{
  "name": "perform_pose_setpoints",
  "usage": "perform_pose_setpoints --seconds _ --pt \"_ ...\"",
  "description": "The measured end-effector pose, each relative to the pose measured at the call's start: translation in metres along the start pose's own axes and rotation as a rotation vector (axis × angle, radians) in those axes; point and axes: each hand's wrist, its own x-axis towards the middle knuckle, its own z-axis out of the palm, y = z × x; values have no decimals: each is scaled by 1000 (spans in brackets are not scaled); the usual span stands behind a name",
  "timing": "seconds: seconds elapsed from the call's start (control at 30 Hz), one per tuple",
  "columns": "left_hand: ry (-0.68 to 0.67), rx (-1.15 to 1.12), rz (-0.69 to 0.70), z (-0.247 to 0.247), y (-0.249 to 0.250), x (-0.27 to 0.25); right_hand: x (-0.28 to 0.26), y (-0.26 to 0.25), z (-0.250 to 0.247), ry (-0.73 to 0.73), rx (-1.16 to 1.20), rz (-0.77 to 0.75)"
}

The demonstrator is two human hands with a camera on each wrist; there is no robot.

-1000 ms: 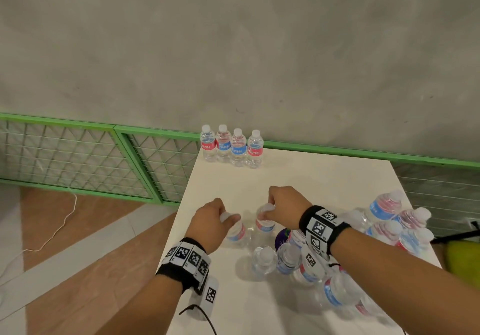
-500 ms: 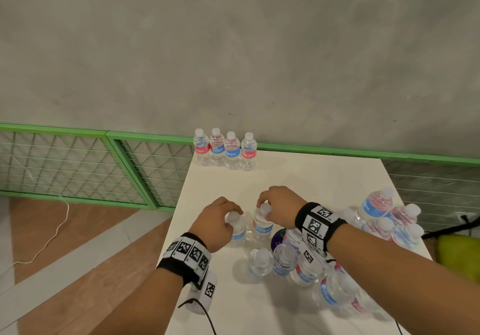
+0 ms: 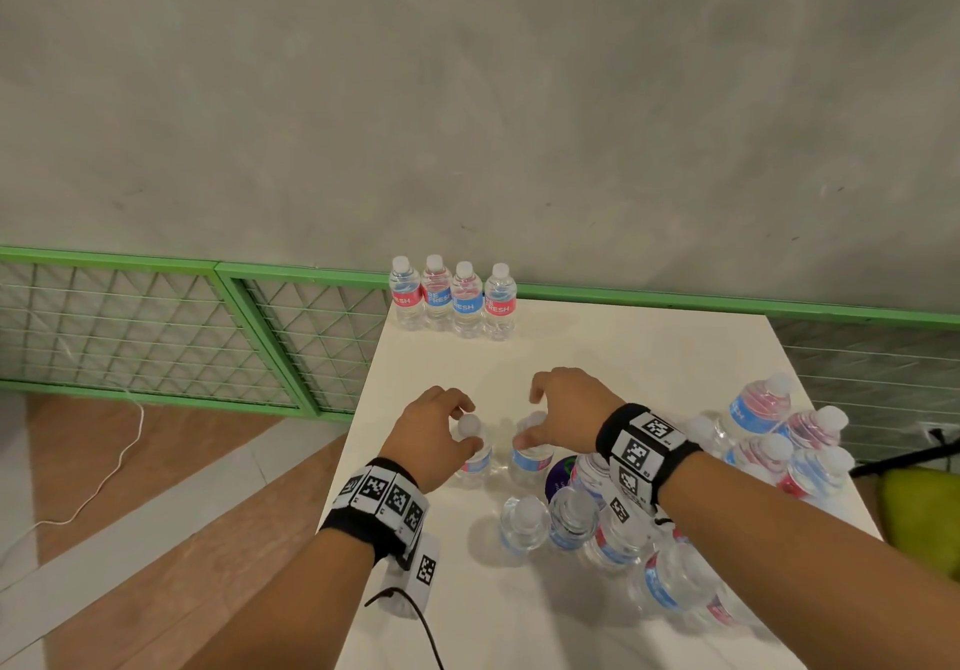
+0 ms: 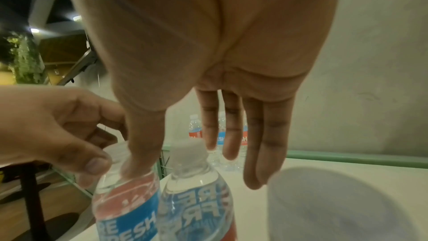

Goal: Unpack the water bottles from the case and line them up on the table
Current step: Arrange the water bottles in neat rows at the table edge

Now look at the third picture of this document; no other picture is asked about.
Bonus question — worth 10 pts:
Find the thin white cable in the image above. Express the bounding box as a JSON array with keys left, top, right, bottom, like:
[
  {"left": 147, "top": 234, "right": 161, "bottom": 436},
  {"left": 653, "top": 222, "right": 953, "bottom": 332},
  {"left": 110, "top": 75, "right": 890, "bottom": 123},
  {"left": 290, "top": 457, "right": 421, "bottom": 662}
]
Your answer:
[{"left": 0, "top": 380, "right": 145, "bottom": 566}]

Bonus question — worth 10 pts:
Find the black marker-tag wristband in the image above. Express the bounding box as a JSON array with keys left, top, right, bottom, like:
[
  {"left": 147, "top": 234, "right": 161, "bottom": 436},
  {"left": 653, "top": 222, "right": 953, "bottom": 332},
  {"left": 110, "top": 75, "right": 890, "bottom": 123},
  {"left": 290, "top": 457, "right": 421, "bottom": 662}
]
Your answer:
[
  {"left": 318, "top": 457, "right": 431, "bottom": 572},
  {"left": 594, "top": 402, "right": 704, "bottom": 515}
]

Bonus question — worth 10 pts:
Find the person's left forearm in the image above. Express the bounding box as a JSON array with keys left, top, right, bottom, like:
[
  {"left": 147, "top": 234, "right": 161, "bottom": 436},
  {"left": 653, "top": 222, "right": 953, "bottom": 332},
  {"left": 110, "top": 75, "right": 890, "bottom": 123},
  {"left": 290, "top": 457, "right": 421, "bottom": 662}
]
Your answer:
[{"left": 179, "top": 526, "right": 376, "bottom": 670}]

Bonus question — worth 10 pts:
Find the green metal mesh fence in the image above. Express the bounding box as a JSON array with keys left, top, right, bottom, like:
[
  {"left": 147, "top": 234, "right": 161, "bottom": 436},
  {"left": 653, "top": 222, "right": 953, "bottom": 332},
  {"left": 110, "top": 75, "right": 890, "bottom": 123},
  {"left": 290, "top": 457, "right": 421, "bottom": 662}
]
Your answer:
[{"left": 0, "top": 245, "right": 960, "bottom": 468}]

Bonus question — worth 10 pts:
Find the white table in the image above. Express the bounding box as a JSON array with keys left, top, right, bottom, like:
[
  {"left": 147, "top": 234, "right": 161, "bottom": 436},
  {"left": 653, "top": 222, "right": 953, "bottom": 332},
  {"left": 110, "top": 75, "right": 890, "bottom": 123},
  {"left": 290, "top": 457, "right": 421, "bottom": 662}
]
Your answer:
[{"left": 333, "top": 298, "right": 883, "bottom": 670}]

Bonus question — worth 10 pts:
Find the wooden-backed green seat chair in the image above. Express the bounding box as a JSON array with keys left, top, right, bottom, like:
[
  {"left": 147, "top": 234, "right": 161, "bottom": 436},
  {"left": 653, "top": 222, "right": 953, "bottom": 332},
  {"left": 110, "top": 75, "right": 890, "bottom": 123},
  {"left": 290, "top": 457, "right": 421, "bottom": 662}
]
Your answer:
[{"left": 851, "top": 429, "right": 960, "bottom": 585}]

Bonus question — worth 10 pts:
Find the group of water bottles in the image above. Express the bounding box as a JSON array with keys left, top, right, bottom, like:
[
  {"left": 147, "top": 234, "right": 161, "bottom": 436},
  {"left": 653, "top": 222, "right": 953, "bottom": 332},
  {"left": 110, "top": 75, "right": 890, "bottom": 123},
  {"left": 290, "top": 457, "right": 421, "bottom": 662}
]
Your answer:
[{"left": 498, "top": 373, "right": 856, "bottom": 630}]

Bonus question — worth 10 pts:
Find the person's left hand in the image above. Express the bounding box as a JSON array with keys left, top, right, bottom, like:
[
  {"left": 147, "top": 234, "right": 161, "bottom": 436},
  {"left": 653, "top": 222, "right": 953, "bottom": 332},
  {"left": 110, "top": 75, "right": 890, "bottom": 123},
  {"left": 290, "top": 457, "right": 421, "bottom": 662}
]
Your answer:
[{"left": 378, "top": 385, "right": 485, "bottom": 495}]

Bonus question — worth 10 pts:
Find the thin black cable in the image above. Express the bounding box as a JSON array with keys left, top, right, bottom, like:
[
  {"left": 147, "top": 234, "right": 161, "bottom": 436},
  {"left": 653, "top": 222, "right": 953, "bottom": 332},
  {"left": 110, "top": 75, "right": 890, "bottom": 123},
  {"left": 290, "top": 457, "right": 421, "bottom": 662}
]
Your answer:
[{"left": 363, "top": 588, "right": 445, "bottom": 670}]

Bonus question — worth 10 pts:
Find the person's right forearm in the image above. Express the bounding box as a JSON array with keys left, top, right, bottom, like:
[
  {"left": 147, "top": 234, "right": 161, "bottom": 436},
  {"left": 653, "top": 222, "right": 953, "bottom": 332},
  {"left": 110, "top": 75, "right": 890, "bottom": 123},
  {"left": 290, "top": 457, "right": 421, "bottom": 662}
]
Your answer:
[{"left": 659, "top": 451, "right": 960, "bottom": 670}]

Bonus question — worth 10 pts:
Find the purple round sticker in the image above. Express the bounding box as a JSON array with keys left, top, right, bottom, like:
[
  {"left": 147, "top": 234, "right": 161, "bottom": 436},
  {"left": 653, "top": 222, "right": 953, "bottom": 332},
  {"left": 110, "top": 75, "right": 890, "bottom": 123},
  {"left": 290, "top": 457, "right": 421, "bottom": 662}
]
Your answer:
[{"left": 545, "top": 455, "right": 580, "bottom": 502}]

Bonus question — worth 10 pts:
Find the person's right hand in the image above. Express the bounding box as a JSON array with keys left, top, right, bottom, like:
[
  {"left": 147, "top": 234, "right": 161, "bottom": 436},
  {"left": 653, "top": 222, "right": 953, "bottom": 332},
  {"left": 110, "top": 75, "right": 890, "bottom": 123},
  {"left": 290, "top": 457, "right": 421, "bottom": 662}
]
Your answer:
[{"left": 513, "top": 367, "right": 628, "bottom": 457}]

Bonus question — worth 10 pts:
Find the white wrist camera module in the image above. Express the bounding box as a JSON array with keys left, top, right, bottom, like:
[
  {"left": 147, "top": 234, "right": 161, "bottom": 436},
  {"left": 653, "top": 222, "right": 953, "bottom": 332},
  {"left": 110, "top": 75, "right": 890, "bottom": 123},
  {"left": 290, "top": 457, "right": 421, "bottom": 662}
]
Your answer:
[
  {"left": 599, "top": 493, "right": 676, "bottom": 543},
  {"left": 380, "top": 532, "right": 442, "bottom": 620}
]

